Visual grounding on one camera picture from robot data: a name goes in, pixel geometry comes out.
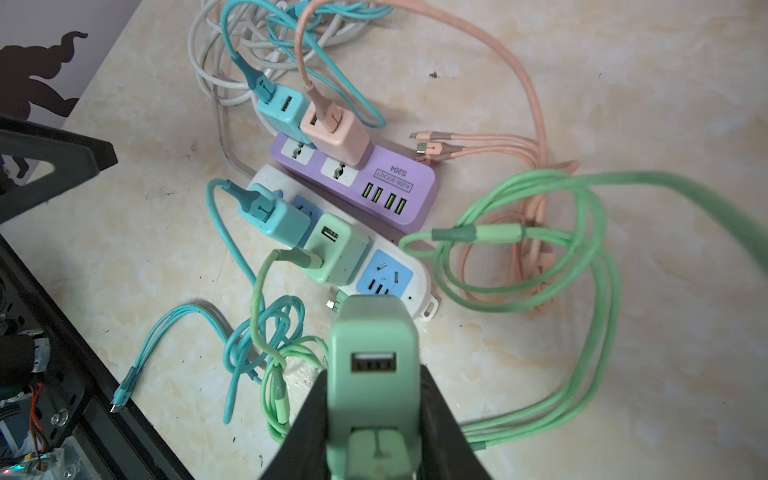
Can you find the light teal charger plug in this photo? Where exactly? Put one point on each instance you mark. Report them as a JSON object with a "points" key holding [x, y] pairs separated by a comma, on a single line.
{"points": [[285, 111]]}

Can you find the white blue power strip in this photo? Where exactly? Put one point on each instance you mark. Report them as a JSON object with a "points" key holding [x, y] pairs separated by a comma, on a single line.
{"points": [[384, 270]]}

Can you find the pink charger plug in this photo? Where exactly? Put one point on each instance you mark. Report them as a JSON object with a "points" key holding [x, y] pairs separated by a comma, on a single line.
{"points": [[349, 143]]}

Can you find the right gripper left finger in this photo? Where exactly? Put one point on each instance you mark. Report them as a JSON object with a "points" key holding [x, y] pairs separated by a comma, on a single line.
{"points": [[302, 455]]}

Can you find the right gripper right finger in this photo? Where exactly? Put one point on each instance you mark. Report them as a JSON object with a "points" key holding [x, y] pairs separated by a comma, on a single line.
{"points": [[446, 454]]}

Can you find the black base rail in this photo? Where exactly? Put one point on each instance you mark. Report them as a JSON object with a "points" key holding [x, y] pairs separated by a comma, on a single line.
{"points": [[56, 417]]}

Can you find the green charger plug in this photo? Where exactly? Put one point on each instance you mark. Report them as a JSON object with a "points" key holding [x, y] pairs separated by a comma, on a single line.
{"points": [[374, 394], [341, 246]]}

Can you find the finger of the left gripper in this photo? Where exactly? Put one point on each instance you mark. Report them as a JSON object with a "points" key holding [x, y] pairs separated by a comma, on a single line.
{"points": [[66, 159]]}

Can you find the purple power strip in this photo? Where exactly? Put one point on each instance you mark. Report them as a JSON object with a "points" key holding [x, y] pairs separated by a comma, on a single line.
{"points": [[396, 190]]}

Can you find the dark teal charger plug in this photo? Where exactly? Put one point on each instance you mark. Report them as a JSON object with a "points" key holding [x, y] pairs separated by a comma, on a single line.
{"points": [[273, 216]]}

